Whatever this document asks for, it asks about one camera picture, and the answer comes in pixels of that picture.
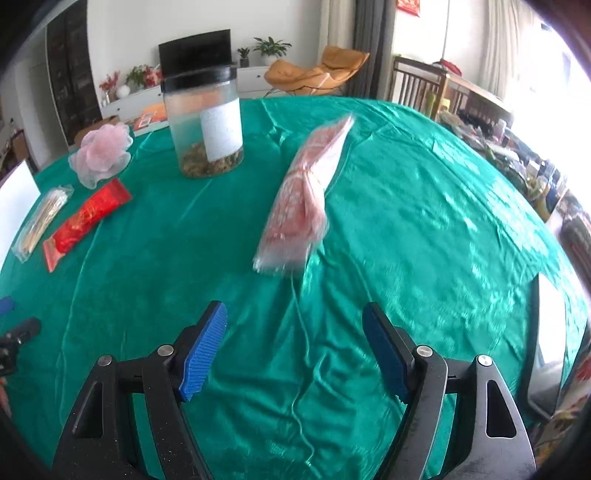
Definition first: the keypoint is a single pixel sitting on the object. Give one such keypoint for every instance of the clear cotton swab packet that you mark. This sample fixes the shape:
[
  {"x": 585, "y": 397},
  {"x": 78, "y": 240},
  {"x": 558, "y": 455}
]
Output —
[{"x": 41, "y": 221}]

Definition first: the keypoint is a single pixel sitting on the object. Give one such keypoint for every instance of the pink mesh bath sponge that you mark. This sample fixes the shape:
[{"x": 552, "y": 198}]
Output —
[{"x": 104, "y": 154}]

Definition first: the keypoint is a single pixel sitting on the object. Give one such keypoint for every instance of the pile of household clutter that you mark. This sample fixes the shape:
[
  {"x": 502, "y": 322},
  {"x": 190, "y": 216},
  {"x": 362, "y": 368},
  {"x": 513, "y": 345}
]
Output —
[{"x": 521, "y": 161}]

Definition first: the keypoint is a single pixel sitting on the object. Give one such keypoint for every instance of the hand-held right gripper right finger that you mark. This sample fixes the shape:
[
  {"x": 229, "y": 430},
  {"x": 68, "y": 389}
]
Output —
[{"x": 388, "y": 355}]

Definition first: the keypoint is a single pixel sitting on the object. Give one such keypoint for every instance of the pink plastic bag packet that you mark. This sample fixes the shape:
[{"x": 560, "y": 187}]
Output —
[{"x": 304, "y": 194}]

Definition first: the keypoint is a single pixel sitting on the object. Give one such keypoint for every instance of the red flowers in vase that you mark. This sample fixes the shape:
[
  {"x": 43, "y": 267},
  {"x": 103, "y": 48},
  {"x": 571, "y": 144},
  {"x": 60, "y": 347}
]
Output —
[{"x": 110, "y": 85}]

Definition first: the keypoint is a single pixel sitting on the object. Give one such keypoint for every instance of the white curtain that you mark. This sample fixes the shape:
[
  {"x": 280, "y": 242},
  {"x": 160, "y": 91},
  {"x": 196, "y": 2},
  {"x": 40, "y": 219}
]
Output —
[{"x": 512, "y": 60}]

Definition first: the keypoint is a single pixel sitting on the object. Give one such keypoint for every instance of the orange lounge chair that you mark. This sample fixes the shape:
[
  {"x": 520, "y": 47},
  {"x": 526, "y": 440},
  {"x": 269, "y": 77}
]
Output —
[{"x": 318, "y": 69}]

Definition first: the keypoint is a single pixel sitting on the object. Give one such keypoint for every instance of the orange book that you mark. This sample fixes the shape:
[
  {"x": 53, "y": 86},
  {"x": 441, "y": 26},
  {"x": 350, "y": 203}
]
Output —
[{"x": 152, "y": 115}]

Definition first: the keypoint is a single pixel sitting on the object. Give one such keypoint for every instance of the green patterned tablecloth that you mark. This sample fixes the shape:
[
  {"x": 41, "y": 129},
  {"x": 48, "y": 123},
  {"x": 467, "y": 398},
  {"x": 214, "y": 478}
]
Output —
[{"x": 415, "y": 207}]

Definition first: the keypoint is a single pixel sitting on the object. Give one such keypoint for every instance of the round white vase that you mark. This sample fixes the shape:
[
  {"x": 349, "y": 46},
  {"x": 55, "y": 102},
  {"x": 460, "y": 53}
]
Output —
[{"x": 122, "y": 91}]

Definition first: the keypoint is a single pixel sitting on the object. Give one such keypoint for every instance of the white cardboard box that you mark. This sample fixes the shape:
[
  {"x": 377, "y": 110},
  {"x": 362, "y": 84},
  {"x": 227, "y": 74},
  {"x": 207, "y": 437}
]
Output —
[{"x": 16, "y": 203}]

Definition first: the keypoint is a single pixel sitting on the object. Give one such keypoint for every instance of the small potted green plant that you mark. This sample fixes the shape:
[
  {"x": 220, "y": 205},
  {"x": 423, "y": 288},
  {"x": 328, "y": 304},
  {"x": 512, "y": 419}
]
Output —
[{"x": 244, "y": 57}]

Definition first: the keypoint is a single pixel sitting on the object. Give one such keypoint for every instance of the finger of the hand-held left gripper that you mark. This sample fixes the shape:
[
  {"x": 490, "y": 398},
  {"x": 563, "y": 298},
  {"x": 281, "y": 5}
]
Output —
[
  {"x": 18, "y": 337},
  {"x": 5, "y": 306}
]

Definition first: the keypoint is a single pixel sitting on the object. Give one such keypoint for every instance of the red foil packet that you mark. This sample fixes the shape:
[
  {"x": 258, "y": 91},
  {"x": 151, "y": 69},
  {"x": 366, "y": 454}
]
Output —
[{"x": 87, "y": 217}]

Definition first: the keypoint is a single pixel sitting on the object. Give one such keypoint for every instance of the grey curtain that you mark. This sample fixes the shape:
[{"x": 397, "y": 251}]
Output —
[{"x": 374, "y": 41}]

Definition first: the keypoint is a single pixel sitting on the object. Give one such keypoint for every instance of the red garment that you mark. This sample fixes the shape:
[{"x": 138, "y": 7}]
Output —
[{"x": 450, "y": 67}]

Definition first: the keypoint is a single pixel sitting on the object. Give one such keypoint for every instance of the flowered cloth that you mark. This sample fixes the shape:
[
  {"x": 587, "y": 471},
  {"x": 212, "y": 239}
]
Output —
[{"x": 570, "y": 429}]

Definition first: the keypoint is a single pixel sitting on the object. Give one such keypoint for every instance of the large potted green plant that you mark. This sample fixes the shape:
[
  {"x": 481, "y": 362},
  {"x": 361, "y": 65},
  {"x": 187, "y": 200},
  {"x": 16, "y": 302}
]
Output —
[{"x": 270, "y": 48}]

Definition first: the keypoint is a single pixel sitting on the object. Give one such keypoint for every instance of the leafy potted plant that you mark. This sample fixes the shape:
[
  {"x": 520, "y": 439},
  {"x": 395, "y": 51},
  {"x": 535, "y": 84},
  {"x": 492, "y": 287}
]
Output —
[{"x": 137, "y": 76}]

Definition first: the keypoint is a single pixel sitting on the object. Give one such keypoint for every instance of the clear jar with black lid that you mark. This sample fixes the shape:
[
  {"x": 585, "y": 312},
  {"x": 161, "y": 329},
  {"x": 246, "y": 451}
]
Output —
[{"x": 203, "y": 124}]

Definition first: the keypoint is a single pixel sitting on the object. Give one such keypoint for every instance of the black television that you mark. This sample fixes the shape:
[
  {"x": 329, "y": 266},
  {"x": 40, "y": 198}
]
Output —
[{"x": 194, "y": 50}]

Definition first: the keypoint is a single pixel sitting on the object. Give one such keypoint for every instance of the white television cabinet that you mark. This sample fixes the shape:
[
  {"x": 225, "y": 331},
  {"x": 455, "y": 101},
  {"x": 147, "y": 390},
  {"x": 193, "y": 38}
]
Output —
[{"x": 249, "y": 78}]

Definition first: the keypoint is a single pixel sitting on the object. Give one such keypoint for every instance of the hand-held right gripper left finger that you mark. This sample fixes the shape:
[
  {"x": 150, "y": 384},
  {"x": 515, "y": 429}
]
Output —
[{"x": 203, "y": 350}]

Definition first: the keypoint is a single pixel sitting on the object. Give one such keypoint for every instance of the dark glass display cabinet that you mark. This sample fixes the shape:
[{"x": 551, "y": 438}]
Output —
[{"x": 74, "y": 69}]

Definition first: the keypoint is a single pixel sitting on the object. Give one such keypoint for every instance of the red wall hanging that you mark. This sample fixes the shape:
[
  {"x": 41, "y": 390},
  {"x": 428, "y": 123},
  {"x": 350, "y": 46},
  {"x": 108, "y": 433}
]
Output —
[{"x": 408, "y": 7}]

